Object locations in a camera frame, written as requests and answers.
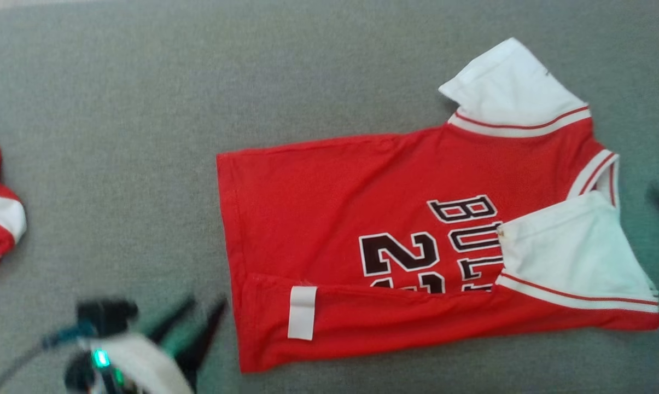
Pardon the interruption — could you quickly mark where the red white basketball jersey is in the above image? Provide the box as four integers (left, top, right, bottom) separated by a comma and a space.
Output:
216, 37, 659, 374

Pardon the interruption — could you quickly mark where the large grey sofa seat cushion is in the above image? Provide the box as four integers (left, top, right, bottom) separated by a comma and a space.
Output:
0, 0, 659, 394

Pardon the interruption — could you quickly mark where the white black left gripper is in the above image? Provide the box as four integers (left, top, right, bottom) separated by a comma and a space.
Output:
64, 295, 229, 394

